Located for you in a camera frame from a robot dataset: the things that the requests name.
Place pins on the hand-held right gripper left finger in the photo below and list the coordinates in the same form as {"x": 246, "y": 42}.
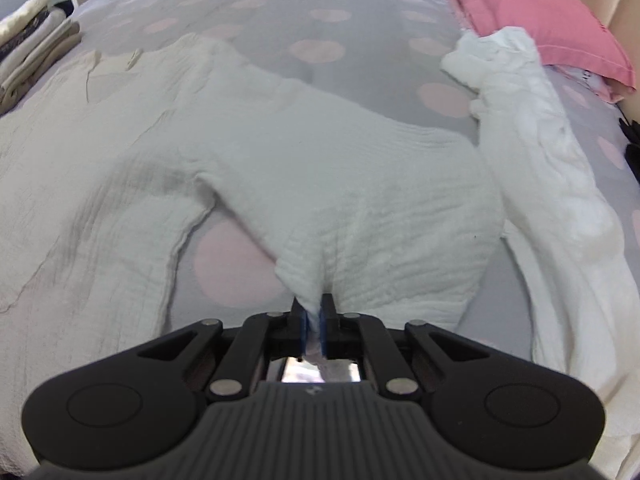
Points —
{"x": 302, "y": 330}

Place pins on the cream folded garment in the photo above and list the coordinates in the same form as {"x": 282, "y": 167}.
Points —
{"x": 25, "y": 10}

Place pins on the beige padded headboard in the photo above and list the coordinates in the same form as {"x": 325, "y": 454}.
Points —
{"x": 620, "y": 15}

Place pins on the white smooth garment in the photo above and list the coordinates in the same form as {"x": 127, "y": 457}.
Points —
{"x": 550, "y": 170}

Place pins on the beige folded garment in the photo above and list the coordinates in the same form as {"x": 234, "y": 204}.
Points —
{"x": 40, "y": 60}

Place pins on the pink pillow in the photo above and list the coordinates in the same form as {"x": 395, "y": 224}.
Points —
{"x": 525, "y": 10}

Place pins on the dark patterned folded garment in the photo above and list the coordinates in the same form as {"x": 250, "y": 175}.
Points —
{"x": 27, "y": 35}

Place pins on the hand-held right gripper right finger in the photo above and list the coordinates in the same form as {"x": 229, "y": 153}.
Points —
{"x": 324, "y": 330}

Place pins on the black garment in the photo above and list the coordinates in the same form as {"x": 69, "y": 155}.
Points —
{"x": 632, "y": 150}

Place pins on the white crinkle top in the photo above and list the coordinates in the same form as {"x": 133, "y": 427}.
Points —
{"x": 300, "y": 160}

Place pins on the grey pink-dotted bed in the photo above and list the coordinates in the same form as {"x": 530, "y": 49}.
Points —
{"x": 320, "y": 10}

